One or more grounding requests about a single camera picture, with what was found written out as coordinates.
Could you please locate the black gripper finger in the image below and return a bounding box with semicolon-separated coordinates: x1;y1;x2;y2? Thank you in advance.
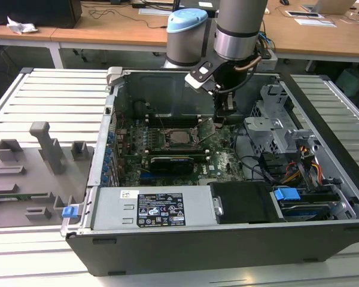
214;91;238;124

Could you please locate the metal socket cover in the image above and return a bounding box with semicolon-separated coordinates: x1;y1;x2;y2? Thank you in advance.
191;116;227;142

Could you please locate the silver CPU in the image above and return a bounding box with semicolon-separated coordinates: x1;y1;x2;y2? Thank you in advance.
170;131;192;144

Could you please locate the black RAM slot row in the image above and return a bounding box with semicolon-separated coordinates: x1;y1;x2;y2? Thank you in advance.
145;115;202;127
148;146;208;161

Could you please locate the CPU socket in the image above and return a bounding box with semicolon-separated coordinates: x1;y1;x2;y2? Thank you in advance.
164;127;205;150

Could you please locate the silver metal drive cage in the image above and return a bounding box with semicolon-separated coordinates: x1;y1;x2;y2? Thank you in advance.
244;83;318;156

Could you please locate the green motherboard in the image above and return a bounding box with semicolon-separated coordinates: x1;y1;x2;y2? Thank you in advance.
115;118;246;188

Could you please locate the black graphics card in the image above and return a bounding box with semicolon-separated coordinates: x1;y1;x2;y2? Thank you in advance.
149;155;195;176

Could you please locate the flat grey tablet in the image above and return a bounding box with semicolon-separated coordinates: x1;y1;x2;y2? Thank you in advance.
285;10;324;19

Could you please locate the black plastic shroud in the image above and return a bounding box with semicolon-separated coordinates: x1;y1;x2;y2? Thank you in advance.
211;181;281;225

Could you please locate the hard disk in blue carrier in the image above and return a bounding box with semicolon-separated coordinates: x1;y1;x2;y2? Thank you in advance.
273;187;333;222

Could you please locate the silver laptop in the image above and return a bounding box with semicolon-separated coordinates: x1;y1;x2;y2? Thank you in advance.
312;0;357;15

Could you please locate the teal chair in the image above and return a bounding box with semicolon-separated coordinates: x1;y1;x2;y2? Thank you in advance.
336;68;359;99

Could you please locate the black printed label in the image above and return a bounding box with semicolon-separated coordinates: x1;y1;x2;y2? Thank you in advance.
136;193;186;227

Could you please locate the wooden desk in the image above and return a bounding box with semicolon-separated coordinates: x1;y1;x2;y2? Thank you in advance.
0;0;359;71

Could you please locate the black open PC case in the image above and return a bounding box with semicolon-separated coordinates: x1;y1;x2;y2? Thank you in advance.
65;66;359;277

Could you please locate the grey power supply unit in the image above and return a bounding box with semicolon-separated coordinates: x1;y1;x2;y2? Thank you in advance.
89;185;218;231

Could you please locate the blue plastic latch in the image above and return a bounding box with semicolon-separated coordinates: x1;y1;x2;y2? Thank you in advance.
62;206;78;220

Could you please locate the black computer tower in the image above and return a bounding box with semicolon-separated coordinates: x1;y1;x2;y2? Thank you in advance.
0;0;82;29

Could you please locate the crumpled white paper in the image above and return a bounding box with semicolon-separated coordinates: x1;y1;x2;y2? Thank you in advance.
6;16;39;35

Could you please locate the grey parts rack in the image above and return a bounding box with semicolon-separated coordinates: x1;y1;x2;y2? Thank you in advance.
0;121;96;228

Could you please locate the green RAM stick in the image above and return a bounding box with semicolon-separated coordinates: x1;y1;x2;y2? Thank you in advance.
0;193;48;200

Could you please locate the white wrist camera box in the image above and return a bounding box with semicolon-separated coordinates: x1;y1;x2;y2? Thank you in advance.
184;59;221;90

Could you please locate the blue cable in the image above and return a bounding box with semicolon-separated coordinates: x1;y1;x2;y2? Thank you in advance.
258;31;276;54

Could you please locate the black internal cable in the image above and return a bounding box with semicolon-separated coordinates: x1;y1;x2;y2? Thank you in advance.
235;128;273;183

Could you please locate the coloured wire bundle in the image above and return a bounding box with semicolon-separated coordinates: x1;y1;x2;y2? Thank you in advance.
282;145;323;185

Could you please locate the black desk cable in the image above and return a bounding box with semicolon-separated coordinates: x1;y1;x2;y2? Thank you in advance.
88;8;168;30

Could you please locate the grey case handle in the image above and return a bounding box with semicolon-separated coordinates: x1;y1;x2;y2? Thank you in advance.
107;66;125;87

